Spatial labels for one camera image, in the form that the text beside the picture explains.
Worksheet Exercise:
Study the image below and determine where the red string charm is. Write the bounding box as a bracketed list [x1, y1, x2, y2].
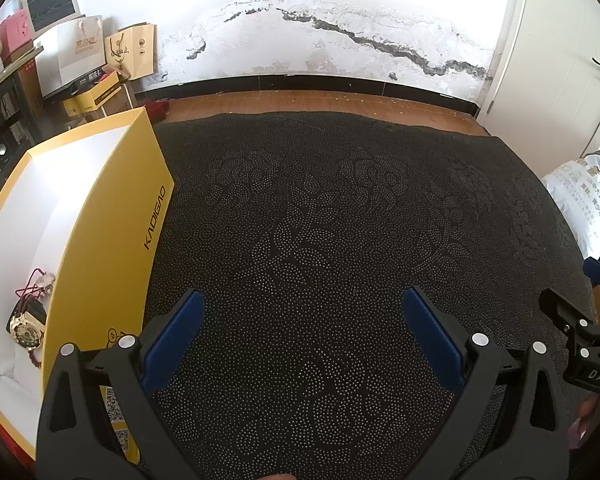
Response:
[14, 268, 56, 306]

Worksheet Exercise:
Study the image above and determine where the curved black desk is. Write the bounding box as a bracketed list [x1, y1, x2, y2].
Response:
[0, 44, 46, 107]

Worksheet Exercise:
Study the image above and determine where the dark patterned mat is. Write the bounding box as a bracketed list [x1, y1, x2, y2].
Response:
[142, 111, 599, 480]

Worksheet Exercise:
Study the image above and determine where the person's right hand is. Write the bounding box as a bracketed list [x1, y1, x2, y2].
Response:
[575, 394, 600, 441]

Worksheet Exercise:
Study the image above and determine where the white shopping bag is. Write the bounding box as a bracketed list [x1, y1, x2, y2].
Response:
[34, 14, 106, 99]

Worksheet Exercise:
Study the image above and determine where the black speaker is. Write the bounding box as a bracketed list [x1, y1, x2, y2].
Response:
[0, 124, 22, 177]

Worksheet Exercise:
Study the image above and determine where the pink box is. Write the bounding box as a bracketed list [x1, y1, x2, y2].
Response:
[0, 9, 34, 57]

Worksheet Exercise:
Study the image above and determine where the yellow flat carton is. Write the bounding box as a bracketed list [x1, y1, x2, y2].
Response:
[62, 72, 124, 121]

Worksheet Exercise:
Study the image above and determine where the tall brown cardboard box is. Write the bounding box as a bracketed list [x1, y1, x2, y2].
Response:
[17, 55, 46, 137]

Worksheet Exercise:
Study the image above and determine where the beige paper bag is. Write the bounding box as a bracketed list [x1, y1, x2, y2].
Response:
[104, 22, 157, 81]

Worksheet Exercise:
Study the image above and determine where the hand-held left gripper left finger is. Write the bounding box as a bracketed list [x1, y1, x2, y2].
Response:
[36, 287, 206, 480]

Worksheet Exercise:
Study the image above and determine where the yellow cardboard box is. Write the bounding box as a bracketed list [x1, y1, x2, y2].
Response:
[0, 107, 176, 466]

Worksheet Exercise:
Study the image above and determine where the white door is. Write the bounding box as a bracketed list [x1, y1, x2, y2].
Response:
[477, 0, 600, 162]

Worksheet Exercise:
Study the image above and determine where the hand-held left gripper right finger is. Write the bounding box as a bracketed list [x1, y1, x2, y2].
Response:
[402, 285, 567, 480]

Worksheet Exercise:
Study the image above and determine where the white printed bag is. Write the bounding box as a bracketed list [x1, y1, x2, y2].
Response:
[539, 154, 600, 262]

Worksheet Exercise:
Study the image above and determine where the black and gold watch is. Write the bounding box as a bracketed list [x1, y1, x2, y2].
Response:
[7, 301, 49, 351]

